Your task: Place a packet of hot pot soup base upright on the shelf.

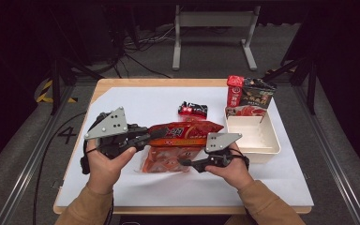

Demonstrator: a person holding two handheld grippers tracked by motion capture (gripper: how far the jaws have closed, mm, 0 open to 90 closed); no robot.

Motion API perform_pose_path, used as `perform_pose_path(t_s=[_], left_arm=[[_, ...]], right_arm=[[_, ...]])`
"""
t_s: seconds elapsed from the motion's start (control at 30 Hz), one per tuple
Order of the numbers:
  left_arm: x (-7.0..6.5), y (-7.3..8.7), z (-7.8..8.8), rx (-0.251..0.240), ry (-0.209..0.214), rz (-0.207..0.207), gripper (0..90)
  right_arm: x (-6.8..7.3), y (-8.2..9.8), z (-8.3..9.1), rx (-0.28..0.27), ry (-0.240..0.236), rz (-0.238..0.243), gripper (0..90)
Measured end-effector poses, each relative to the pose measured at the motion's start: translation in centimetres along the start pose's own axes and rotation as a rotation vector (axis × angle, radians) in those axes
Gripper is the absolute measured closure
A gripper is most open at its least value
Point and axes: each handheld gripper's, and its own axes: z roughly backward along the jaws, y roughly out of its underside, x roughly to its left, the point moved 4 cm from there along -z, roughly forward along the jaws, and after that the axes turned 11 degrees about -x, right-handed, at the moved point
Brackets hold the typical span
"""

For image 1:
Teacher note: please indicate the white table mat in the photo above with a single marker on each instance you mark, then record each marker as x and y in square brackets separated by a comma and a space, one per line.
[143, 100]

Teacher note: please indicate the grey metal stand frame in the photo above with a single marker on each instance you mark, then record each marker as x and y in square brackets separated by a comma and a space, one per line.
[215, 19]

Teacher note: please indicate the aluminium floor rail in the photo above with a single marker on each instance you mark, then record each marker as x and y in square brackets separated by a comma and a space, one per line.
[31, 156]
[331, 156]

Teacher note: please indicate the small black and red packet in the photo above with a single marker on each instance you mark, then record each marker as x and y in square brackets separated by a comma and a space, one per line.
[193, 110]

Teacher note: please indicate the cream divided plastic container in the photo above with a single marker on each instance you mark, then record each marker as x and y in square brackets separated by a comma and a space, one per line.
[256, 137]

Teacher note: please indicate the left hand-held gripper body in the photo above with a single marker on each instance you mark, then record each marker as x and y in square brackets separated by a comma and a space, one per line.
[111, 125]

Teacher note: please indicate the red and black seasoning packet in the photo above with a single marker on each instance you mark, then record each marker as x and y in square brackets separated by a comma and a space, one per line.
[256, 93]

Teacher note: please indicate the person's left hand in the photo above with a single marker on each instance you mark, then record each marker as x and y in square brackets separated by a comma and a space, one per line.
[104, 172]

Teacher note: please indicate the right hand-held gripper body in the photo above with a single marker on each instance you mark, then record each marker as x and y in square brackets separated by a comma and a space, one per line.
[220, 142]

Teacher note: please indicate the black metal stand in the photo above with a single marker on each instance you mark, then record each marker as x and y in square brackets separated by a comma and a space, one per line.
[55, 84]
[311, 87]

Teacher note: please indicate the large orange clear seasoning packet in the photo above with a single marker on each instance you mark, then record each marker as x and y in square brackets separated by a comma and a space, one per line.
[184, 131]

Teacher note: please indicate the person's right hand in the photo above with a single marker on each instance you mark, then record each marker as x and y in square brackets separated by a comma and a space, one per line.
[236, 175]

